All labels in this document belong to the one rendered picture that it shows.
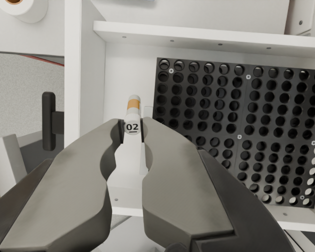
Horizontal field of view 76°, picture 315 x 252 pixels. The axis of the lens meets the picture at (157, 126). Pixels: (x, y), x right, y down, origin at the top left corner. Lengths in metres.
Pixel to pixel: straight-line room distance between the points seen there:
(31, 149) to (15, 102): 0.81
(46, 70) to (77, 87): 1.09
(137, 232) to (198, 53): 1.22
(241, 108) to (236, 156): 0.06
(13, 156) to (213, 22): 0.48
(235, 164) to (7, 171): 0.45
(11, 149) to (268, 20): 0.56
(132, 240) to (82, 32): 1.32
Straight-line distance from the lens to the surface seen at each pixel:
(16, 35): 0.49
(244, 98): 0.27
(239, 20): 0.43
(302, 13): 0.47
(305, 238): 0.41
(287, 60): 0.37
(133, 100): 0.16
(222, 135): 0.27
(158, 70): 0.25
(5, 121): 1.48
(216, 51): 0.33
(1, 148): 0.52
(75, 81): 0.24
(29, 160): 0.64
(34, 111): 1.38
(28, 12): 0.44
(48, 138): 0.28
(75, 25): 0.25
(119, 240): 1.46
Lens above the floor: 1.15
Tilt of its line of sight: 81 degrees down
